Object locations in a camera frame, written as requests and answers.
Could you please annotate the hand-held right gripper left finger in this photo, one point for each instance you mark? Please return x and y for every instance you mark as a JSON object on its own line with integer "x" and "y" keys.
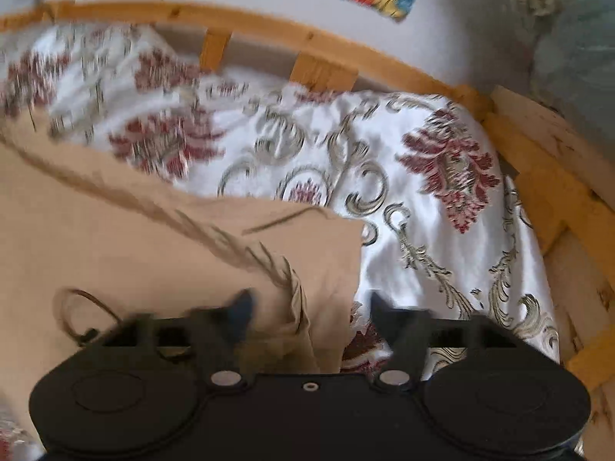
{"x": 240, "y": 311}

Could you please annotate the wooden bed frame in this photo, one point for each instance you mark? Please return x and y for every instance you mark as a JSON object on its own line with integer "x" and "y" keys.
{"x": 269, "y": 26}

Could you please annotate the blue denim hanging garment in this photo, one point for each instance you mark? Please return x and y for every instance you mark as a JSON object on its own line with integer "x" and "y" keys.
{"x": 576, "y": 57}

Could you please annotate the tan hooded jacket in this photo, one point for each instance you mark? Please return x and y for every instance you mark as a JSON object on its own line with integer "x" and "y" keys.
{"x": 120, "y": 240}

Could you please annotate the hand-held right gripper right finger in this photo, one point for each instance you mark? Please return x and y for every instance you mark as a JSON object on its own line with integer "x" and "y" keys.
{"x": 384, "y": 319}

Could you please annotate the floral printed bed sheet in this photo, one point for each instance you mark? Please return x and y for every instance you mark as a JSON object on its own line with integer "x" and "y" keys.
{"x": 312, "y": 120}

